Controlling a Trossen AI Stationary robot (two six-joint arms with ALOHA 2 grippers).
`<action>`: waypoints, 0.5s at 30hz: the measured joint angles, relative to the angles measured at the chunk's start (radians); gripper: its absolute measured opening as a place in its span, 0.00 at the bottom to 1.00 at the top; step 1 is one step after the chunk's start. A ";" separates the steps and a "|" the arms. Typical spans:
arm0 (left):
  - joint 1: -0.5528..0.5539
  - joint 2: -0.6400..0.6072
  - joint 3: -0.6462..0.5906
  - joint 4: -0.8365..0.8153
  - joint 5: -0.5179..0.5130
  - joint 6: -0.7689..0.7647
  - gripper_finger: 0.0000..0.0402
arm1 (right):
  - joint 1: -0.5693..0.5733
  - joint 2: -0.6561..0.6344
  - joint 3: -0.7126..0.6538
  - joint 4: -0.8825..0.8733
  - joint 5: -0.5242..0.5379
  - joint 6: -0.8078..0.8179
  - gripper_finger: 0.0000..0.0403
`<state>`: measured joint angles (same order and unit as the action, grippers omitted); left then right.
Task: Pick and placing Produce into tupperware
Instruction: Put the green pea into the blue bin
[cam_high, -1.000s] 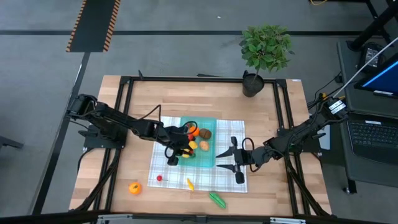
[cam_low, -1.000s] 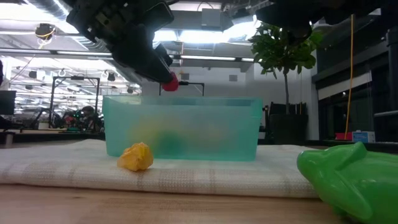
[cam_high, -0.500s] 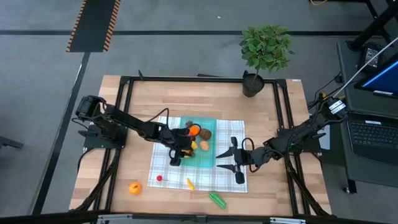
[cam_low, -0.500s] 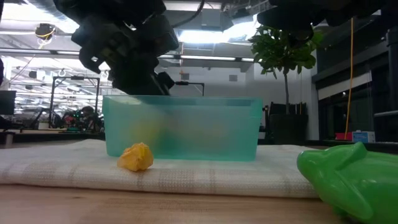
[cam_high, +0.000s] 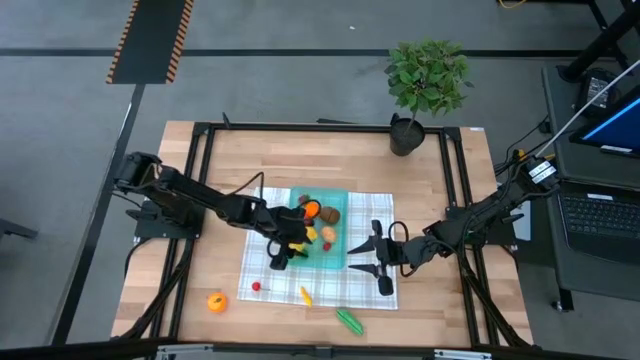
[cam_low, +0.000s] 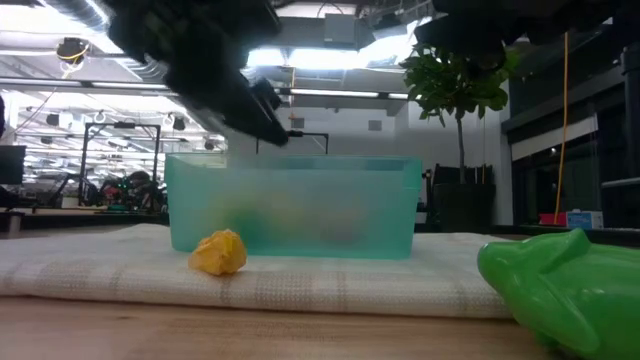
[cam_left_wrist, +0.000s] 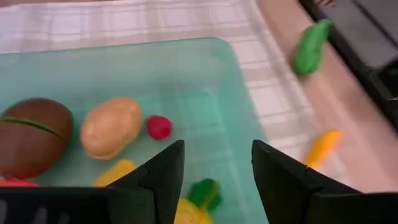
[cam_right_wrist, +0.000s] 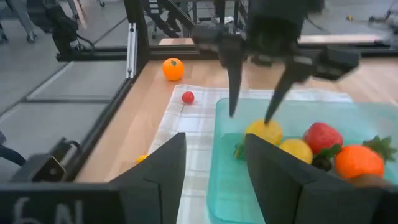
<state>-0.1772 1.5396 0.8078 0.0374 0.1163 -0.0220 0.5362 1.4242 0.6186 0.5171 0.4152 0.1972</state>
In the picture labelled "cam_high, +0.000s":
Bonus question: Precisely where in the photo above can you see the hazard-striped black floor mat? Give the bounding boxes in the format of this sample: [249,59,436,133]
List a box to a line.
[105,0,195,85]

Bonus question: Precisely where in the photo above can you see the silver camera mount bar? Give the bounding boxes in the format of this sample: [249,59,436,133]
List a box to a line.
[156,343,494,360]

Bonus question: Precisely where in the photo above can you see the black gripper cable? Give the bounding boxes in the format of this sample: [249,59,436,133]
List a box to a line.
[387,220,412,277]
[219,172,284,259]

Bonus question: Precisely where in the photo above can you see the teal translucent plastic container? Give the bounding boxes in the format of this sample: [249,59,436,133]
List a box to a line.
[282,186,350,271]

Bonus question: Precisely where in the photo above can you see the white plaid cloth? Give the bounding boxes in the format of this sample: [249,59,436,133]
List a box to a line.
[236,186,400,311]

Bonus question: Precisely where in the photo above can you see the orange toy tangerine with leaf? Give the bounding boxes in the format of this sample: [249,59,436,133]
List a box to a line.
[207,292,229,315]

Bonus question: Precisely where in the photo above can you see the white slanted pole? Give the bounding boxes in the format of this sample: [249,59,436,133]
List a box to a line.
[537,58,640,156]

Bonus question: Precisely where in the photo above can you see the monitor with blue screen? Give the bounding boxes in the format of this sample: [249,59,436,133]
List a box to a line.
[569,83,640,160]

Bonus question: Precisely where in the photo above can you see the yellow power plug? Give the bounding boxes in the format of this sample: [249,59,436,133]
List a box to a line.
[514,148,557,164]

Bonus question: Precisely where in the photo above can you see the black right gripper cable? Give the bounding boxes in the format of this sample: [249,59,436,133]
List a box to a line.
[387,220,412,277]

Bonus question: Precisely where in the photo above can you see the green toy cucumber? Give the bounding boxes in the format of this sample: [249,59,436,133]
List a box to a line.
[335,309,366,337]

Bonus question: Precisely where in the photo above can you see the black power adapter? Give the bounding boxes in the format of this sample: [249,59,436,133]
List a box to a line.
[574,67,621,119]

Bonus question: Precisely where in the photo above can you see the potted green plant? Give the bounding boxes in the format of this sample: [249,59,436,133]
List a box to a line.
[383,38,476,157]

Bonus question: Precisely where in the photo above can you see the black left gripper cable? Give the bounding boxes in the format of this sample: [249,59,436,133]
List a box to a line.
[219,172,284,259]

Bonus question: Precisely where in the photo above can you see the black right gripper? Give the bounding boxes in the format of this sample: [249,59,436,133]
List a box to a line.
[347,219,424,278]

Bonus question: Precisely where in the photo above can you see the black stand legs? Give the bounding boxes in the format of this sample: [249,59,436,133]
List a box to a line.
[557,0,640,84]

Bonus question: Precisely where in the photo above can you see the black laptop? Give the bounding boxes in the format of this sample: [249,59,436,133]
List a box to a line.
[543,178,640,266]

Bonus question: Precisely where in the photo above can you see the black aluminium table frame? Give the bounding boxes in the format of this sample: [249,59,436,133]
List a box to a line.
[112,112,534,360]

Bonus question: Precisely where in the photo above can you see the grey furniture leg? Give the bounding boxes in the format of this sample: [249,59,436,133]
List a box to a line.
[0,218,40,241]

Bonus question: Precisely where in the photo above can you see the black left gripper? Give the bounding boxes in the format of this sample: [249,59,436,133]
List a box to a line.
[257,205,314,259]

